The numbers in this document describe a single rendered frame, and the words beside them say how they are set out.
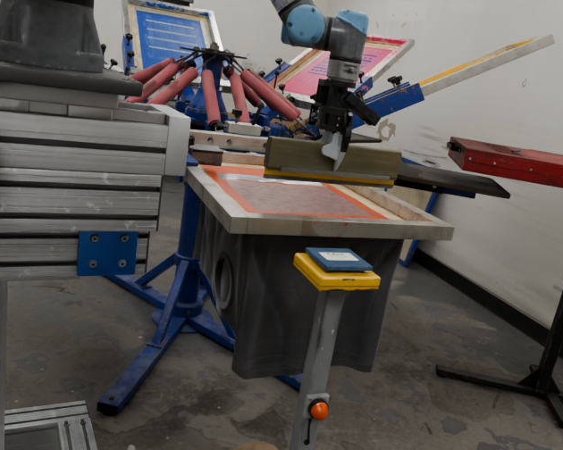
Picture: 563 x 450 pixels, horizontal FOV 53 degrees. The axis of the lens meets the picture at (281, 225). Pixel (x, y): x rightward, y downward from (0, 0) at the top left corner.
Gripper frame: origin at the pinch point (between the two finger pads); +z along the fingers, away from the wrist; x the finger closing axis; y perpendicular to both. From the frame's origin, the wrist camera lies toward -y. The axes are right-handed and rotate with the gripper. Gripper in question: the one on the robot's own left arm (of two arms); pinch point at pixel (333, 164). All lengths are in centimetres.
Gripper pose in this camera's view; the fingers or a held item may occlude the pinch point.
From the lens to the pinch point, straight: 139.1
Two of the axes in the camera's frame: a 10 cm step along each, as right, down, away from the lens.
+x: 3.5, 3.2, -8.8
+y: -9.2, -0.4, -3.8
